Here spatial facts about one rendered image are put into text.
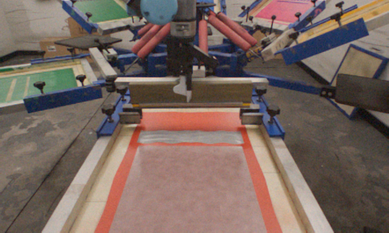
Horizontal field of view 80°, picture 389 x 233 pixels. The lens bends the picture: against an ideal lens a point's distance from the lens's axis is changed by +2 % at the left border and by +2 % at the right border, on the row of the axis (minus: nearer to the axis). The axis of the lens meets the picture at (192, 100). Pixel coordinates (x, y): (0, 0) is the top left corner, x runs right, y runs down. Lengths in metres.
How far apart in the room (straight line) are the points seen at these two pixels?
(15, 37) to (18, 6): 0.67
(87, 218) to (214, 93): 0.49
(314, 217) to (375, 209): 1.63
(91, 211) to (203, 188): 0.27
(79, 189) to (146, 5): 0.45
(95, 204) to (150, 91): 0.36
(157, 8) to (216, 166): 0.45
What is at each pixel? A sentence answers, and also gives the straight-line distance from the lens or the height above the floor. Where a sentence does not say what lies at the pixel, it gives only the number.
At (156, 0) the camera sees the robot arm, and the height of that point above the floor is 1.40.
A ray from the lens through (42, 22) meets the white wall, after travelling 5.80.
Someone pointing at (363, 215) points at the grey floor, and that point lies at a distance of 2.13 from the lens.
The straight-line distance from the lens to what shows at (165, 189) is 0.64.
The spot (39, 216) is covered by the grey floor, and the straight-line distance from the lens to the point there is 2.06.
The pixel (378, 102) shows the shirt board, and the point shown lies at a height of 0.95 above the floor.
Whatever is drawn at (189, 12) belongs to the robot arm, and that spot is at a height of 1.36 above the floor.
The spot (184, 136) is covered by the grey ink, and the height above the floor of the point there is 0.96.
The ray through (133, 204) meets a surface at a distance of 0.63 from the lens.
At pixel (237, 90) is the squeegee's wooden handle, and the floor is 1.12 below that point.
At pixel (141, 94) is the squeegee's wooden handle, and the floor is 1.10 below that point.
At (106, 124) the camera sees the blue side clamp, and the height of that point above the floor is 1.00.
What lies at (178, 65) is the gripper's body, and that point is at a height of 1.21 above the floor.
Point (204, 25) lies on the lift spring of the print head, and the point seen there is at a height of 1.21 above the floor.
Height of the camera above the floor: 1.43
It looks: 27 degrees down
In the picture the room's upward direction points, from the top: straight up
